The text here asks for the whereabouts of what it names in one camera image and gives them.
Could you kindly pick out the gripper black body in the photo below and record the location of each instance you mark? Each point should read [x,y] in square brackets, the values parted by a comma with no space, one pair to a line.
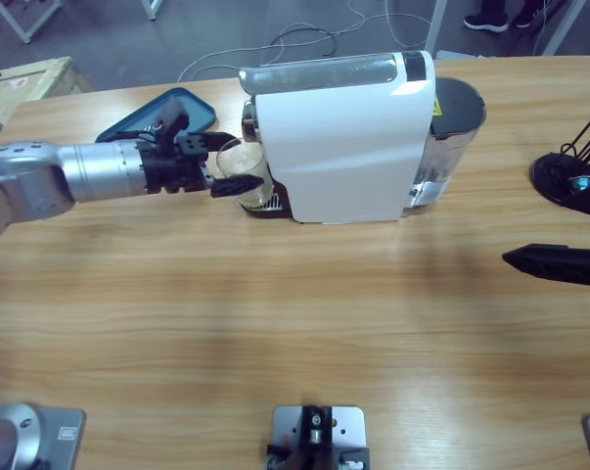
[172,171]

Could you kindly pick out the clear drinking glass red logo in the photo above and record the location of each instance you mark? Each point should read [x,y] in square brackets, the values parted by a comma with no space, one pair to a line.
[243,164]

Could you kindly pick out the silver coffee machine lever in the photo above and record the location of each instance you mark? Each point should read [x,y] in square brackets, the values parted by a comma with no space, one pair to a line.
[314,73]

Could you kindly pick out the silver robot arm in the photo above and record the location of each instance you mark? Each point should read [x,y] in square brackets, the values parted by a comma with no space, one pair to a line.
[79,171]

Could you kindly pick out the teal coffee capsule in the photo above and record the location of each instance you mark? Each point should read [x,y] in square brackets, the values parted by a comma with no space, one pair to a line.
[579,183]

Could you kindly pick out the white capsule coffee machine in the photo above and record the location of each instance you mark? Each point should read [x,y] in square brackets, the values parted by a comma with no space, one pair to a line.
[333,147]

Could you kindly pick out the black capsule holder with rods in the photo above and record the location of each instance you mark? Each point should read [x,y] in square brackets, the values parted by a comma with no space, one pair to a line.
[549,178]

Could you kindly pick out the dark blue plastic tray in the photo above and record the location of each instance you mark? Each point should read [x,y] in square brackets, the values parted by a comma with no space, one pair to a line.
[133,120]

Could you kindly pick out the white metal table leg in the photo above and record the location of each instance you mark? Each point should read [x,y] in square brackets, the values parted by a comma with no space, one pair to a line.
[561,29]
[151,9]
[435,29]

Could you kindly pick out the pale wooden crate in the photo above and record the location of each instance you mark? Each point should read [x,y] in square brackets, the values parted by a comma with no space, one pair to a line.
[35,83]

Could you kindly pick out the clear water tank black lid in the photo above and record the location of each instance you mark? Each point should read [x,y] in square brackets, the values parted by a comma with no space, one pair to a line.
[456,108]

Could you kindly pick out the black sneaker white sole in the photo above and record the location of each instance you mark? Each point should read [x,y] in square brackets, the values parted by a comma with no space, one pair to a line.
[525,14]
[485,19]

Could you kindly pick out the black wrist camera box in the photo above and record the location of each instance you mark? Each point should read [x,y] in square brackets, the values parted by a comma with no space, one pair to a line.
[172,115]

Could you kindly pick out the white metal table frame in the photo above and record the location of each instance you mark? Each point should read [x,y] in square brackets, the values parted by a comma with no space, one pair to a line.
[24,35]

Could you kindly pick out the grey mount plate dark post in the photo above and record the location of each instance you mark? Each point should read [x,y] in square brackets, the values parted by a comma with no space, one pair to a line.
[319,431]

